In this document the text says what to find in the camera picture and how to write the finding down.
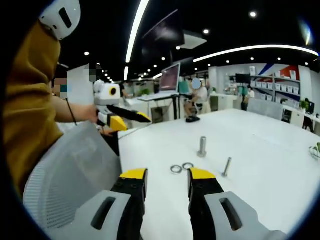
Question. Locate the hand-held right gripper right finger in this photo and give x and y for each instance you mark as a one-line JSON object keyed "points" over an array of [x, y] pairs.
{"points": [[207, 200]]}

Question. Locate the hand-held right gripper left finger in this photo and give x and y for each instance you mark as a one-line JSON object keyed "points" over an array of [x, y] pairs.
{"points": [[130, 197]]}

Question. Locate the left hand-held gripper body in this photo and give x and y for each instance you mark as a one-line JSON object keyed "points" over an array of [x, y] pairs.
{"points": [[106, 96]]}

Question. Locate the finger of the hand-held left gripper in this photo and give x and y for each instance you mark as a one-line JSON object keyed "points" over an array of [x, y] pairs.
{"points": [[127, 114], [117, 125]]}

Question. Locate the small metal bolt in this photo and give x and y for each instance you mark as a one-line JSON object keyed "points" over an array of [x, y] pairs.
{"points": [[227, 167]]}

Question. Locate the small metal washer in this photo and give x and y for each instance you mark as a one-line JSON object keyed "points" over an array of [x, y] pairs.
{"points": [[188, 166]]}

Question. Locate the large metal washer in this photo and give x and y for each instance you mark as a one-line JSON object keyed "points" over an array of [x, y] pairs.
{"points": [[176, 169]]}

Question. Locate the large metal bolt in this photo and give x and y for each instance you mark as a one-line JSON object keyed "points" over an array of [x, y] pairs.
{"points": [[202, 147]]}

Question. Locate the person's left forearm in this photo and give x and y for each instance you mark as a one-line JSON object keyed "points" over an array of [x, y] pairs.
{"points": [[67, 111]]}

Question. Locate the white standing desk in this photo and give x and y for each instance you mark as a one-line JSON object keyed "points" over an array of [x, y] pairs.
{"points": [[160, 100]]}

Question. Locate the computer monitor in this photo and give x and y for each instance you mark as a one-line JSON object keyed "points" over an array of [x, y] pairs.
{"points": [[170, 78]]}

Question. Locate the grey mesh office chair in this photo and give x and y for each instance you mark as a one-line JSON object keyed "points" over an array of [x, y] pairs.
{"points": [[72, 175]]}

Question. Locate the person's body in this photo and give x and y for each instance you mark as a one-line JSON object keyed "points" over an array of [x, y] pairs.
{"points": [[30, 100]]}

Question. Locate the white headset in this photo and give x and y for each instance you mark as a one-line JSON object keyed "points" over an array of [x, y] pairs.
{"points": [[62, 17]]}

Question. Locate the green potted plant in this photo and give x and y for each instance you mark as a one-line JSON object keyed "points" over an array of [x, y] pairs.
{"points": [[304, 105], [316, 150]]}

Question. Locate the storage shelf with white bins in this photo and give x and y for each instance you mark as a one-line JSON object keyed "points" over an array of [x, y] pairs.
{"points": [[277, 87]]}

